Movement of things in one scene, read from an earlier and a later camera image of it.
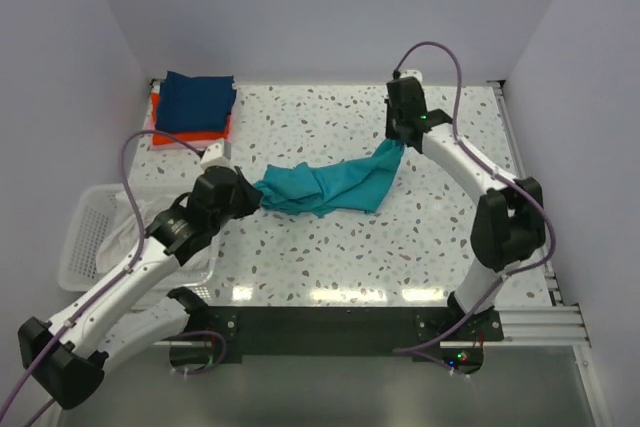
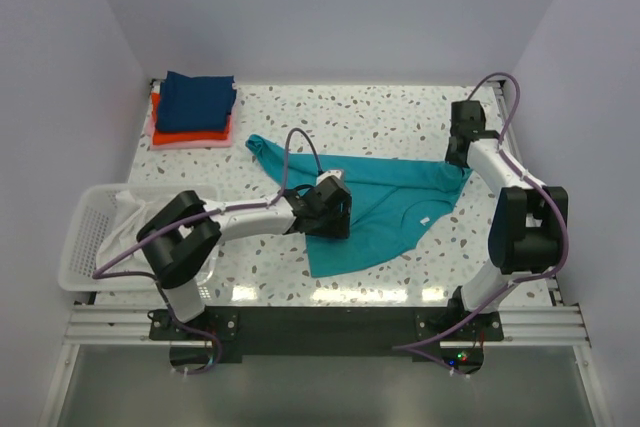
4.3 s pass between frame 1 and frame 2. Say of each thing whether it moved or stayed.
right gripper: moved
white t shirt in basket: stayed
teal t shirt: moved
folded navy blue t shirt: stayed
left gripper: moved
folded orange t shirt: stayed
